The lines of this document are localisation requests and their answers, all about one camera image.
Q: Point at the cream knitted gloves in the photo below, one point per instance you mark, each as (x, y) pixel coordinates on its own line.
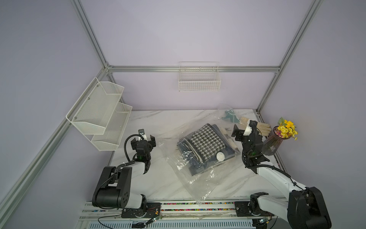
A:
(263, 128)

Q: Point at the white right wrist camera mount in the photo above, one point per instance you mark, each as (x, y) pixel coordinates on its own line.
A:
(248, 130)

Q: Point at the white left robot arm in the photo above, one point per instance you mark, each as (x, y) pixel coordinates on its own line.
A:
(113, 190)

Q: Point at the white two-tier mesh shelf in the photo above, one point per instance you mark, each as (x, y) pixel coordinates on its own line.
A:
(100, 115)

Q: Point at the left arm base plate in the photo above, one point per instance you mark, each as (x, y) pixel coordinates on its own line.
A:
(148, 210)

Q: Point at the aluminium frame rails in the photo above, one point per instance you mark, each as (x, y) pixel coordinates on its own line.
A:
(18, 192)

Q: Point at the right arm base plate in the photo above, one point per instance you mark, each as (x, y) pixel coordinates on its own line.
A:
(243, 209)

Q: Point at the navy grey plaid scarf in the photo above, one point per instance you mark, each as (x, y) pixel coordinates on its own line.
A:
(196, 166)

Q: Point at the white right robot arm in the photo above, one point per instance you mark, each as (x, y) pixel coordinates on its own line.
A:
(302, 207)

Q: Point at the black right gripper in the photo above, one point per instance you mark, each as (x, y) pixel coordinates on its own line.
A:
(239, 133)

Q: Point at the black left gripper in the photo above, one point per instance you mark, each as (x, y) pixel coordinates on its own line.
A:
(151, 143)

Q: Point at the black white houndstooth scarf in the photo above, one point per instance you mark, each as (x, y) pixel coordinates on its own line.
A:
(206, 142)

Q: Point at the small bag with green item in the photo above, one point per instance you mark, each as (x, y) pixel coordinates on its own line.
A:
(227, 113)

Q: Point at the clear plastic vacuum bag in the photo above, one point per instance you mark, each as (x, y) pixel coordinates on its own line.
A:
(227, 181)

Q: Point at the white wire wall basket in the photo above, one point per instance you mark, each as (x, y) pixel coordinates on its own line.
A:
(199, 77)

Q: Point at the dark glass flower vase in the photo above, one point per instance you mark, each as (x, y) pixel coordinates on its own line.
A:
(273, 142)

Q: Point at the yellow flower bouquet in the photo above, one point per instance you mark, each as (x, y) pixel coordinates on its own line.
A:
(286, 129)

